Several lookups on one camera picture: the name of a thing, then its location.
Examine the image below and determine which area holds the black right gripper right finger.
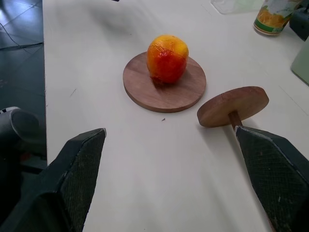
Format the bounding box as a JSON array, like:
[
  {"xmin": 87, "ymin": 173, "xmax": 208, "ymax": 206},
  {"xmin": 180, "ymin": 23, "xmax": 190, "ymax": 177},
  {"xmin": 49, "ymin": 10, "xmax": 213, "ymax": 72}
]
[{"xmin": 235, "ymin": 126, "xmax": 309, "ymax": 232}]

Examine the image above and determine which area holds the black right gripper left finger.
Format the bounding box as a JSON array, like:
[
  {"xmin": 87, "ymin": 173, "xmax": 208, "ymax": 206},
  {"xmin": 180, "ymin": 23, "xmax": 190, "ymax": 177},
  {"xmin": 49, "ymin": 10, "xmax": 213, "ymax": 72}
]
[{"xmin": 0, "ymin": 128, "xmax": 107, "ymax": 232}]

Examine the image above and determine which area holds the wooden disc with stem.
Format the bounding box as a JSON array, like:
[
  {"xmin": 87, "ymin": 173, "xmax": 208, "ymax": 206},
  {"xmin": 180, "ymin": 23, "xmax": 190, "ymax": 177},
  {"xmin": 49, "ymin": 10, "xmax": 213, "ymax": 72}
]
[{"xmin": 197, "ymin": 86, "xmax": 269, "ymax": 134}]

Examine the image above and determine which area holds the dark grey round object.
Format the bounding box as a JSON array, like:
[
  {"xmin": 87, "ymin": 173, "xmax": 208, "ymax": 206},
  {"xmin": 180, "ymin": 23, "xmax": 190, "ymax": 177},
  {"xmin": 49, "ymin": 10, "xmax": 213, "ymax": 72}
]
[{"xmin": 0, "ymin": 106, "xmax": 41, "ymax": 155}]

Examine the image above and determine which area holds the pale green box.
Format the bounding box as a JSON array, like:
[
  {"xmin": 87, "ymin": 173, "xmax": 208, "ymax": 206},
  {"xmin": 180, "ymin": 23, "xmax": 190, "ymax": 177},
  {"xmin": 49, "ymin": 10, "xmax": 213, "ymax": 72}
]
[{"xmin": 290, "ymin": 43, "xmax": 309, "ymax": 86}]

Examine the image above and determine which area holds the round dark wooden base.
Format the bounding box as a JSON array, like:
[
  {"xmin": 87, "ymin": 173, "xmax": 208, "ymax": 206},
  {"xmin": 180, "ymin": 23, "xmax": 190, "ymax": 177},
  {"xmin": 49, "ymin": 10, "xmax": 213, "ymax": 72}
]
[{"xmin": 122, "ymin": 51, "xmax": 207, "ymax": 114}]

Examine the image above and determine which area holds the orange and red fruit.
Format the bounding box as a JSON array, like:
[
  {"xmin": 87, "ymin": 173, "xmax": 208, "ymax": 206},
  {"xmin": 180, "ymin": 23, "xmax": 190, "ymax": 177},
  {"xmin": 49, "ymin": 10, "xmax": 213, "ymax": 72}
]
[{"xmin": 147, "ymin": 35, "xmax": 189, "ymax": 85}]

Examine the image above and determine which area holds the black rounded device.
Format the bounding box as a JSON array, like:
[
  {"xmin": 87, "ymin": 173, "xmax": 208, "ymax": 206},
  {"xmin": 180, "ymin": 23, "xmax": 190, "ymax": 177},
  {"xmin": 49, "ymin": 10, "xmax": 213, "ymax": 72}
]
[{"xmin": 289, "ymin": 7, "xmax": 309, "ymax": 42}]

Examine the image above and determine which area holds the can with fruit label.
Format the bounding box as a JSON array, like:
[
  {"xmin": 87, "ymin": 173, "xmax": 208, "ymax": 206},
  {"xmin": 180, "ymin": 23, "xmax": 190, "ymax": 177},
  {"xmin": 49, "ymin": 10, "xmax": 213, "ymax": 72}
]
[{"xmin": 253, "ymin": 0, "xmax": 302, "ymax": 37}]

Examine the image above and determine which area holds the clear plastic container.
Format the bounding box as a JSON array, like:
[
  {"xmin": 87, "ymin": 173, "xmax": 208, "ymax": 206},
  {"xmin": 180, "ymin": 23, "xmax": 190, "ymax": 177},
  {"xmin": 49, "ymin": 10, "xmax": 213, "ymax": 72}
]
[{"xmin": 210, "ymin": 0, "xmax": 266, "ymax": 15}]

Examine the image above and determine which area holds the black floor cable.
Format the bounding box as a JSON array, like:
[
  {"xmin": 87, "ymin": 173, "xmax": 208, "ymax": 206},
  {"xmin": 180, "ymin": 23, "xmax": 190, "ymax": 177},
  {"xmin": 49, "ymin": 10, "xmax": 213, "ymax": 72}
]
[{"xmin": 0, "ymin": 23, "xmax": 44, "ymax": 50}]

